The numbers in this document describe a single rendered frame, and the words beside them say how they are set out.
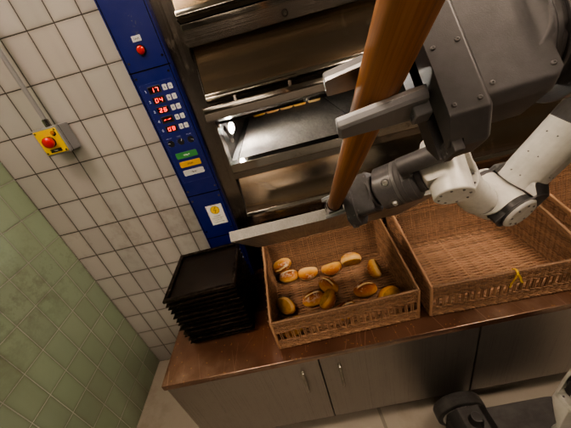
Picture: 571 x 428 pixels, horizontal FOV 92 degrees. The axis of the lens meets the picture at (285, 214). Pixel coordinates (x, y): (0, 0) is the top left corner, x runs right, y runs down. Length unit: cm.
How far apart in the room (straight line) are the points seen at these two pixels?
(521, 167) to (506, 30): 57
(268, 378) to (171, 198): 87
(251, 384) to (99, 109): 122
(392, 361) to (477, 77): 116
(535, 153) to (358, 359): 87
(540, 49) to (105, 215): 150
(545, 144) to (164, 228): 138
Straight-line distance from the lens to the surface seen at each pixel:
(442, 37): 22
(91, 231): 162
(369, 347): 116
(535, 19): 24
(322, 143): 123
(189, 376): 129
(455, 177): 53
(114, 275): 175
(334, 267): 134
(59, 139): 137
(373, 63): 19
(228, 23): 118
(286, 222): 72
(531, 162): 78
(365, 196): 59
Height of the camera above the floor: 154
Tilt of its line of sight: 30 degrees down
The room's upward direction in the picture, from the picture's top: 16 degrees counter-clockwise
